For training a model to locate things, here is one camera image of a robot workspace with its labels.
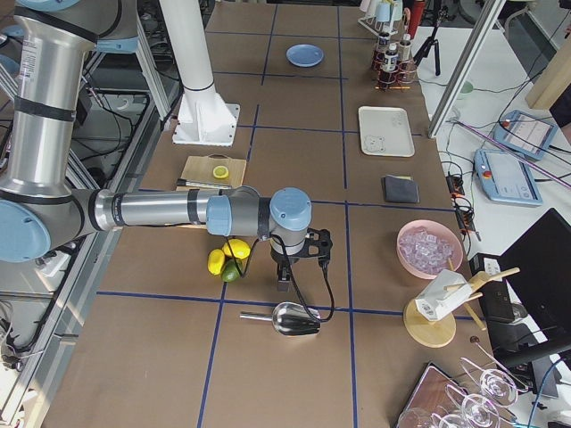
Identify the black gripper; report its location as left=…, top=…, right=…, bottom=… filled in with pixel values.
left=270, top=228, right=333, bottom=292

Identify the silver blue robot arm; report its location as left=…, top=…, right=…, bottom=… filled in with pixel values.
left=1, top=1, right=332, bottom=282

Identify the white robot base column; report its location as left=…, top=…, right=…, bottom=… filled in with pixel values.
left=160, top=0, right=240, bottom=147

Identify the blue plate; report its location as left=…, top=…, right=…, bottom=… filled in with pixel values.
left=285, top=44, right=325, bottom=68

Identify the metal scoop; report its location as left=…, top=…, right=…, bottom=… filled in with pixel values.
left=240, top=302, right=320, bottom=336

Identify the yellow lemon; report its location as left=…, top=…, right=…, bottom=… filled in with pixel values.
left=222, top=238, right=251, bottom=259
left=207, top=249, right=226, bottom=276

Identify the green lime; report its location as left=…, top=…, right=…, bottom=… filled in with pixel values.
left=220, top=259, right=244, bottom=283

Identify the lemon half slice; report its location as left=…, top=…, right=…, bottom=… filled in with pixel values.
left=212, top=165, right=229, bottom=180

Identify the wooden cutting board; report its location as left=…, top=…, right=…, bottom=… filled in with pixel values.
left=176, top=155, right=247, bottom=190

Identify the pink bowl with ice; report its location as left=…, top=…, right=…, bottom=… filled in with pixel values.
left=396, top=219, right=464, bottom=279

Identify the dark grey folded cloth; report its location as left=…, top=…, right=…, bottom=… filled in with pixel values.
left=382, top=175, right=419, bottom=203

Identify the wooden stand with paper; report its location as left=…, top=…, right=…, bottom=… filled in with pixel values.
left=403, top=259, right=520, bottom=349

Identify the cream bear tray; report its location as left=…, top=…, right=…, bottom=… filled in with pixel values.
left=358, top=106, right=415, bottom=158

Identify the wine glass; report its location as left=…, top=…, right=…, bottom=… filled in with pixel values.
left=471, top=336, right=529, bottom=408
left=445, top=383, right=501, bottom=428

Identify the blue teach pendant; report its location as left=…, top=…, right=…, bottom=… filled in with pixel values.
left=493, top=110, right=557, bottom=161
left=474, top=149, right=543, bottom=206

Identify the dark drink bottle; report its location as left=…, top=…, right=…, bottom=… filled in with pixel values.
left=382, top=43, right=398, bottom=73
left=371, top=32, right=391, bottom=71

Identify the green bowl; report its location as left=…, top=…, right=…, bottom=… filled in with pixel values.
left=457, top=81, right=474, bottom=100

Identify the red cylinder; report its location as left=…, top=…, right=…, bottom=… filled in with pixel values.
left=409, top=0, right=426, bottom=39

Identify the black tripod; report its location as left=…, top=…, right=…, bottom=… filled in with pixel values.
left=413, top=0, right=448, bottom=77

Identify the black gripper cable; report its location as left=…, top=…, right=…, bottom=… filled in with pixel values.
left=240, top=238, right=336, bottom=323

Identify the black handled knife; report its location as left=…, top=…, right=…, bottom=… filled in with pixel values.
left=177, top=178, right=232, bottom=189

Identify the copper wire bottle rack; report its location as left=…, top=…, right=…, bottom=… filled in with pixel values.
left=375, top=44, right=417, bottom=91

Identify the white wire cup rack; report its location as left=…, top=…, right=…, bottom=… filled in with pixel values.
left=358, top=0, right=410, bottom=36

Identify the aluminium frame post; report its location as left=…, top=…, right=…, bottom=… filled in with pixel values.
left=427, top=0, right=506, bottom=138

